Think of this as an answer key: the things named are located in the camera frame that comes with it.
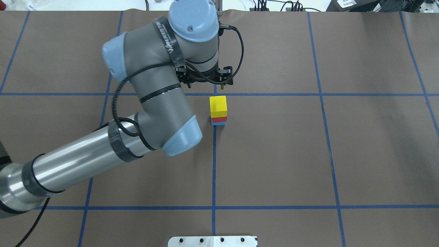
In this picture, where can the yellow block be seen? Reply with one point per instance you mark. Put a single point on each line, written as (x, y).
(218, 106)

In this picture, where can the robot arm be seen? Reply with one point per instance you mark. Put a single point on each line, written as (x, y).
(149, 108)

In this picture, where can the red block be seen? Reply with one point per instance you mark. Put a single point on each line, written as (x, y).
(219, 119)

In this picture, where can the clear plastic parts bag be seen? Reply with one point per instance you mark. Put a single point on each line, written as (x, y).
(34, 5)

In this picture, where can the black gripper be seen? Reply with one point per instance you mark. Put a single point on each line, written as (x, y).
(181, 74)

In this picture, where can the black box with label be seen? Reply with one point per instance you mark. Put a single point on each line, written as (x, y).
(352, 5)

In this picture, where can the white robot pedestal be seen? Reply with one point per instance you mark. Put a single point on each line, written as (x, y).
(213, 241)

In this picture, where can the aluminium frame post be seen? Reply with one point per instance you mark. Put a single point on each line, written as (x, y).
(218, 5)

